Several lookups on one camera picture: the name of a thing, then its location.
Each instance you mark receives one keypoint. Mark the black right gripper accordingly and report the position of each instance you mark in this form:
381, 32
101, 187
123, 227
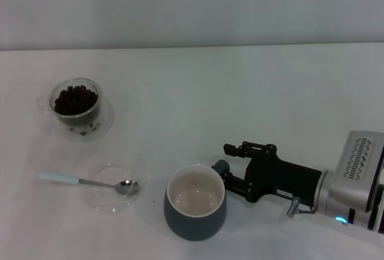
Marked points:
276, 179

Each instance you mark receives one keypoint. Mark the dark mug with white inside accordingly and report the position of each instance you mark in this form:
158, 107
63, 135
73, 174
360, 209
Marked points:
192, 227

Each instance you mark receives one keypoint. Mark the clear glass cup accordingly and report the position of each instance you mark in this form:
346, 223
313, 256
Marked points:
99, 104

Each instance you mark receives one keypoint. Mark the pile of coffee beans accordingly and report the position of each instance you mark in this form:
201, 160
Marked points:
75, 101

